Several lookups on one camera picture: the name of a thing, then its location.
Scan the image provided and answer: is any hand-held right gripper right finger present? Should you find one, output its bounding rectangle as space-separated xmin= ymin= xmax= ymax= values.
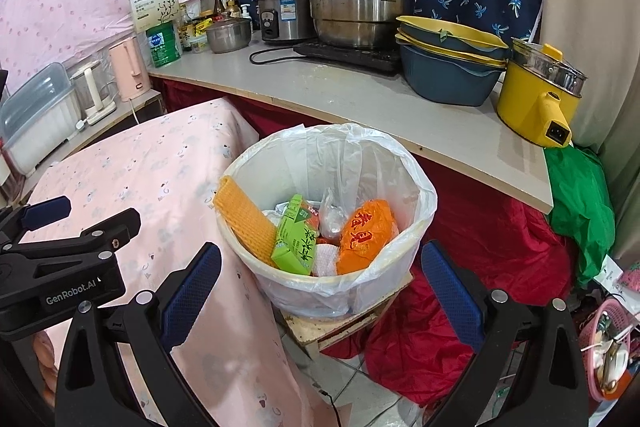
xmin=420 ymin=239 xmax=591 ymax=427

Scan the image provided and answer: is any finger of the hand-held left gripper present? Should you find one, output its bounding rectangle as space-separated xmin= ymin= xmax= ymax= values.
xmin=75 ymin=207 xmax=142 ymax=259
xmin=0 ymin=196 xmax=72 ymax=243

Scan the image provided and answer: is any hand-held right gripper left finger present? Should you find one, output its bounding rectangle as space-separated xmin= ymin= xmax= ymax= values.
xmin=54 ymin=242 xmax=223 ymax=427

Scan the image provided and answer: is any yellow waffle sponge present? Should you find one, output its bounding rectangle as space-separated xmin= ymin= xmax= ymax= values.
xmin=214 ymin=175 xmax=278 ymax=268

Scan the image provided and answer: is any orange plastic bag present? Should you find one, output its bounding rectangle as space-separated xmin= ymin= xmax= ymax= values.
xmin=336 ymin=199 xmax=401 ymax=277

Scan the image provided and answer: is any green carton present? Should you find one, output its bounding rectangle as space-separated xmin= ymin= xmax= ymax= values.
xmin=270 ymin=193 xmax=321 ymax=277

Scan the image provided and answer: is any clear plastic bag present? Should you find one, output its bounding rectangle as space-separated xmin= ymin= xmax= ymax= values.
xmin=317 ymin=187 xmax=351 ymax=240

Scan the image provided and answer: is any white waste bin with liner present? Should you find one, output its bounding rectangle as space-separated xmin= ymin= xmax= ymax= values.
xmin=216 ymin=123 xmax=438 ymax=320

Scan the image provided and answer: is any person's left hand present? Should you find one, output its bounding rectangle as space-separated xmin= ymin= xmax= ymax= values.
xmin=32 ymin=332 xmax=58 ymax=408

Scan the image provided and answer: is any white dish box clear lid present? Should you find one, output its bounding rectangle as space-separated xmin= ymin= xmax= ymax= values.
xmin=0 ymin=63 xmax=82 ymax=178

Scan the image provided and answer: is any wooden stool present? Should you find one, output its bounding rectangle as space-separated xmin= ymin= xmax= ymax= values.
xmin=277 ymin=269 xmax=416 ymax=360

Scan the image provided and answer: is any glass kettle with white base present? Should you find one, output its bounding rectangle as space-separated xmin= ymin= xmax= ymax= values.
xmin=70 ymin=59 xmax=117 ymax=125

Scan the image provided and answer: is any pink plastic basket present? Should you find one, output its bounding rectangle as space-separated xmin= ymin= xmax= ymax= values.
xmin=579 ymin=297 xmax=640 ymax=408

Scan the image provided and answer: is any green plastic bag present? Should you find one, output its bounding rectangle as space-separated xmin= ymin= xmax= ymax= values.
xmin=544 ymin=144 xmax=617 ymax=290

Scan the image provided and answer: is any pink electric kettle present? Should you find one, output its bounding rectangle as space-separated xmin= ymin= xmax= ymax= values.
xmin=109 ymin=37 xmax=150 ymax=102

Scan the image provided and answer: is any white paper bag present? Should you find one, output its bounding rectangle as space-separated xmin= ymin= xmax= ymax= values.
xmin=595 ymin=254 xmax=626 ymax=295

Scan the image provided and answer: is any green canister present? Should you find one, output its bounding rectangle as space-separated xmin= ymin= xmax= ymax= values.
xmin=146 ymin=23 xmax=182 ymax=68

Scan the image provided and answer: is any yellow electric pot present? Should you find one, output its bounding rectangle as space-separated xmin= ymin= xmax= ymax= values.
xmin=496 ymin=37 xmax=588 ymax=148

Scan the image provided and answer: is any dark blue basin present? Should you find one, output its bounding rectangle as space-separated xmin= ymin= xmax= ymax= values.
xmin=400 ymin=43 xmax=505 ymax=108

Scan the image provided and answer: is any small steel lidded pot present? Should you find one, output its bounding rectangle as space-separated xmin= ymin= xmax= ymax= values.
xmin=205 ymin=17 xmax=252 ymax=54

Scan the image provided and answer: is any white and green box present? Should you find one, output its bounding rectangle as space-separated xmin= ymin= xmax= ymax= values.
xmin=129 ymin=0 xmax=180 ymax=34

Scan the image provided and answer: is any yellow and blue basin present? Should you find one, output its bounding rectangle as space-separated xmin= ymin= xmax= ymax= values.
xmin=394 ymin=32 xmax=510 ymax=68
xmin=396 ymin=15 xmax=510 ymax=52

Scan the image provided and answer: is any black induction cooker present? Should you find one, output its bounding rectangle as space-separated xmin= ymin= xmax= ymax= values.
xmin=292 ymin=38 xmax=403 ymax=75

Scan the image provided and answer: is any steel rice cooker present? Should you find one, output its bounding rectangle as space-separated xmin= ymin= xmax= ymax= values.
xmin=255 ymin=0 xmax=318 ymax=46

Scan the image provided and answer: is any beige curtain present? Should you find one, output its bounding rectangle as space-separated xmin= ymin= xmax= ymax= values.
xmin=522 ymin=0 xmax=640 ymax=263

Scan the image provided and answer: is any thin black wire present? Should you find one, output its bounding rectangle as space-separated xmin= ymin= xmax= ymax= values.
xmin=319 ymin=388 xmax=347 ymax=427

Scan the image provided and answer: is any black power cable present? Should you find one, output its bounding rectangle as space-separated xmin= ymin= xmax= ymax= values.
xmin=249 ymin=47 xmax=301 ymax=65

